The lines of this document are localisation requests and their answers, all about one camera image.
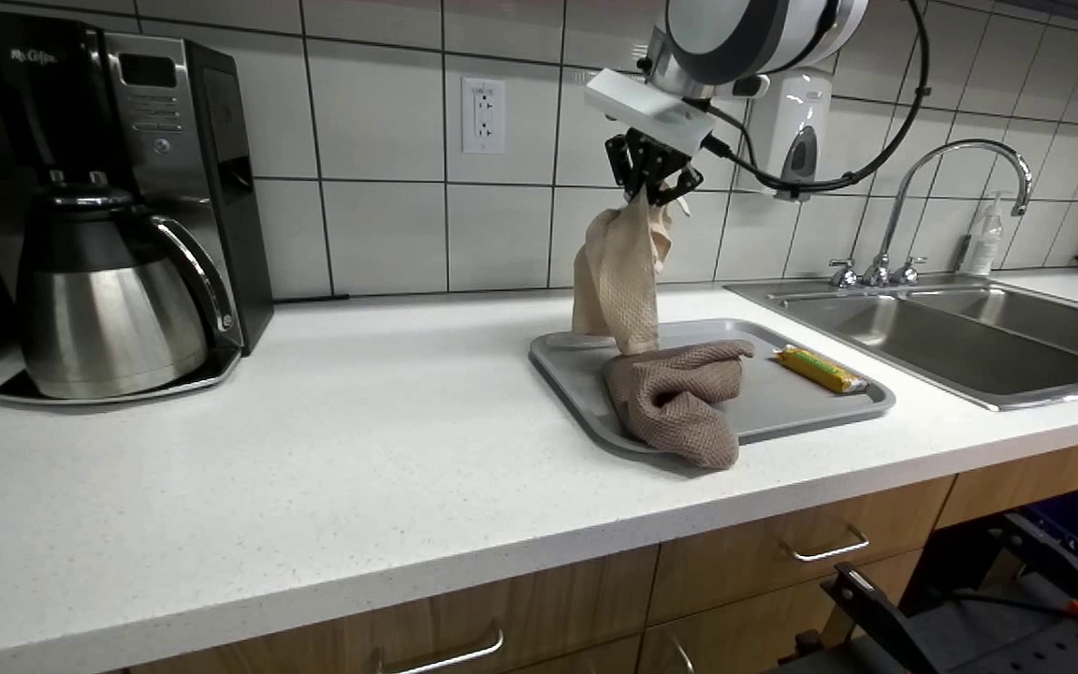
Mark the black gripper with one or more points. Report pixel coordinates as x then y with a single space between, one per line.
665 169

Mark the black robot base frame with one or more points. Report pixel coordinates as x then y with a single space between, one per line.
1010 625

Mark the stainless steel coffee carafe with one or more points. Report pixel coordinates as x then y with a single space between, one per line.
118 296

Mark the brown waffle towel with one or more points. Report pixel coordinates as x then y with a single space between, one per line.
675 397

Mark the silver drawer handle left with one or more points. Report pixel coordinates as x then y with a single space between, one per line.
444 665

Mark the stainless steel sink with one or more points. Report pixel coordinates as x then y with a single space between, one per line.
985 341

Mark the grey plastic tray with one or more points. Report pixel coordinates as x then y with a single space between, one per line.
771 403

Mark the white wall soap dispenser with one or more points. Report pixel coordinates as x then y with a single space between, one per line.
786 126

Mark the clear bottle by sink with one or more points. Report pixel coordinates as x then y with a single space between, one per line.
982 242

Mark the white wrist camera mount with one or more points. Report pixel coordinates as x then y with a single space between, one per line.
648 109

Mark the cream waffle towel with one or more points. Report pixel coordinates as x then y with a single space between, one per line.
615 275

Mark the silver drawer handle right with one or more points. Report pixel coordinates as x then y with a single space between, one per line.
812 557

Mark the wooden drawer front left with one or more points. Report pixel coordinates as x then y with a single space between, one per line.
569 618

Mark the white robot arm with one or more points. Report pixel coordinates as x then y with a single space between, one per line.
698 51

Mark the wooden drawer front right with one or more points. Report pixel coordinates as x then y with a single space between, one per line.
753 559

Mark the black silver coffee maker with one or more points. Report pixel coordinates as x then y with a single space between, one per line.
160 117

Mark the wooden drawer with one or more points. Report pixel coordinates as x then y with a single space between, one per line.
569 618
753 559

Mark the yellow snack bar wrapper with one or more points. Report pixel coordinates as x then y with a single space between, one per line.
817 367

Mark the silver drawer handle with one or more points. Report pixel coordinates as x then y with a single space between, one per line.
444 665
812 557

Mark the white wall power outlet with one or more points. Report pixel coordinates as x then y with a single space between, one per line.
486 117

